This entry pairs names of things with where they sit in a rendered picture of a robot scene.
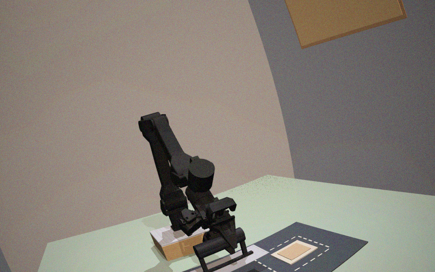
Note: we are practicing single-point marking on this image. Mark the cream rectangular tile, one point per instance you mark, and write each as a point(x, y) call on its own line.
point(294, 252)

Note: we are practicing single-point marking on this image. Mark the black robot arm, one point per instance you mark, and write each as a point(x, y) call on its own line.
point(185, 170)

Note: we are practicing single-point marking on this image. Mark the dark grey mat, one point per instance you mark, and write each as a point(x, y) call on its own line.
point(341, 248)

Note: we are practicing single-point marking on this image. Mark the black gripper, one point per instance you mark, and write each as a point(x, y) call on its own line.
point(219, 220)

